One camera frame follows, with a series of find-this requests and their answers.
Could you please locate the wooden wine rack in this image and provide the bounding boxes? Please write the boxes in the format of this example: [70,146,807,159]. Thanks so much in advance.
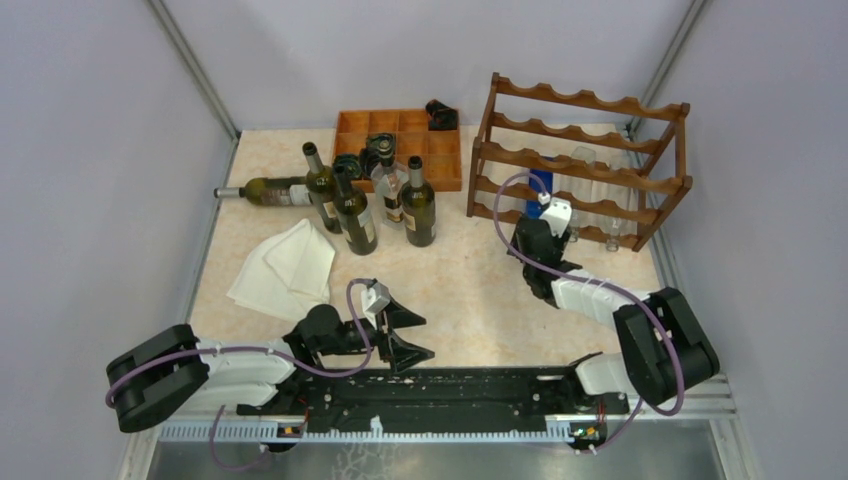
[466,73,694,252]

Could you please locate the blue square glass bottle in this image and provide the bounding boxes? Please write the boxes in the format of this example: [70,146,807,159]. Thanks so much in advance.
[525,168,554,219]

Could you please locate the standing green bottle left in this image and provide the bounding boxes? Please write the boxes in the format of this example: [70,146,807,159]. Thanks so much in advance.
[302,142,342,234]

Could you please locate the white folded cloth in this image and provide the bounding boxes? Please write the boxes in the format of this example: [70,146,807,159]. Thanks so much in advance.
[227,219,336,321]

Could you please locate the standing green bottle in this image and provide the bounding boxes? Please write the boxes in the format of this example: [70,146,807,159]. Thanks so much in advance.
[400,156,436,248]
[302,142,342,234]
[332,166,378,256]

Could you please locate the clear glass bottle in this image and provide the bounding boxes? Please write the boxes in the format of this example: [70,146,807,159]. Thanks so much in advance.
[554,146,596,243]
[597,153,638,252]

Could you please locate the lying green wine bottle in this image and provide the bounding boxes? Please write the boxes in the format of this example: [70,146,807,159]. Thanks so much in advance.
[213,176,312,207]

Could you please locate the wooden compartment tray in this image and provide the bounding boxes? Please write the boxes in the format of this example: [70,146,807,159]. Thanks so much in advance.
[331,108,463,192]

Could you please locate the white cable duct strip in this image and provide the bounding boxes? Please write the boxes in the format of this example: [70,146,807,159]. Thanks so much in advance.
[159,417,601,447]

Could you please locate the black part behind tray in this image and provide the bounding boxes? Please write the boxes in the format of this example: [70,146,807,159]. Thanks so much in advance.
[425,99,459,131]

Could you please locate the standing green bottle right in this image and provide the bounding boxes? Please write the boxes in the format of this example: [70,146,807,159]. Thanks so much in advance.
[400,156,436,248]

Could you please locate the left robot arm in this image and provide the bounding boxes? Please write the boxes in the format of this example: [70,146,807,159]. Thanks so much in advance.
[106,299,435,433]

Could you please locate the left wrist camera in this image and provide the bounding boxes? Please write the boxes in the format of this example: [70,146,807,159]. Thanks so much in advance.
[360,279,391,318]

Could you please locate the standing green bottle front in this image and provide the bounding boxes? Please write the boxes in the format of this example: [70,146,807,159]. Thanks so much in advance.
[332,166,378,256]

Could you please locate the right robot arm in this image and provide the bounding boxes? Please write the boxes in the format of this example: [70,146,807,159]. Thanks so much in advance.
[508,216,720,412]

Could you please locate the small clear labelled bottle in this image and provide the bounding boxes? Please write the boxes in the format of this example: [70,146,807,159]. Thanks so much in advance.
[371,156,409,230]

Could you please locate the clear glass bottle front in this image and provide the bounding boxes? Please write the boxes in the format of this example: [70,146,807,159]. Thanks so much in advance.
[554,146,596,243]

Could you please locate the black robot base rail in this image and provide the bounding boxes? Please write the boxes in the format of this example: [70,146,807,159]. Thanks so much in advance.
[236,366,630,434]

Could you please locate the black part in tray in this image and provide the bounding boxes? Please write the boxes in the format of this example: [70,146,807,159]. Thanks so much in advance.
[358,132,396,178]

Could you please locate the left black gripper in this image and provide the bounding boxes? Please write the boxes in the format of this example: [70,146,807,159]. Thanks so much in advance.
[319,295,435,372]

